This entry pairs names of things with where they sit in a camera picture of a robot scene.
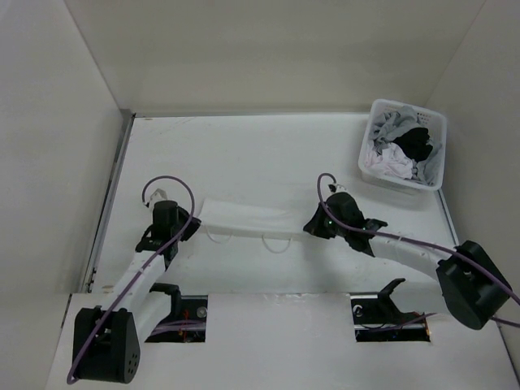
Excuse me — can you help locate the white tank top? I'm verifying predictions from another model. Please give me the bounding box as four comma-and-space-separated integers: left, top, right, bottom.
198, 198, 314, 254

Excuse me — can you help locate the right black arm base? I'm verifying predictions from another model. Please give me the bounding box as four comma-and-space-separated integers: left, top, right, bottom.
350, 278, 431, 343

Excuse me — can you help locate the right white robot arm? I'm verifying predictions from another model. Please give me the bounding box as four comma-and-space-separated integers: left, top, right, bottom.
303, 192, 519, 330

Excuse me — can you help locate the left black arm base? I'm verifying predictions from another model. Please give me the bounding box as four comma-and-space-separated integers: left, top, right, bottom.
146, 283, 208, 344

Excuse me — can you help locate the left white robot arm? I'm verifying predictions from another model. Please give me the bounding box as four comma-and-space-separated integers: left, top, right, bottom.
67, 200, 201, 384

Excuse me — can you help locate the pale pink tank top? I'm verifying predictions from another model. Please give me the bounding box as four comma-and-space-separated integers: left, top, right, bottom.
363, 142, 414, 180

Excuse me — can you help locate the grey tank top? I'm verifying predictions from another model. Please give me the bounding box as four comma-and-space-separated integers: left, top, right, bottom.
367, 106, 443, 187

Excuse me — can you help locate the black tank top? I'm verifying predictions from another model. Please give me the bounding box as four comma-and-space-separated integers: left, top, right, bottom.
393, 128, 433, 163

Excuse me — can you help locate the white plastic laundry basket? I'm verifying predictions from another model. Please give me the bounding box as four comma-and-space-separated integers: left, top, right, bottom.
358, 99, 447, 192

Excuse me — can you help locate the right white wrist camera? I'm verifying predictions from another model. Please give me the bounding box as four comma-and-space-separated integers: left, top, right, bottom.
328, 183, 347, 194

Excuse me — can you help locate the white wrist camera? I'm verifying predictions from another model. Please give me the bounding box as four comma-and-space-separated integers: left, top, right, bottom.
328, 183, 347, 194
143, 188, 168, 210

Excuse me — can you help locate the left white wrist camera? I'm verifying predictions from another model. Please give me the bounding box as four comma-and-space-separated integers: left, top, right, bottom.
143, 188, 168, 210

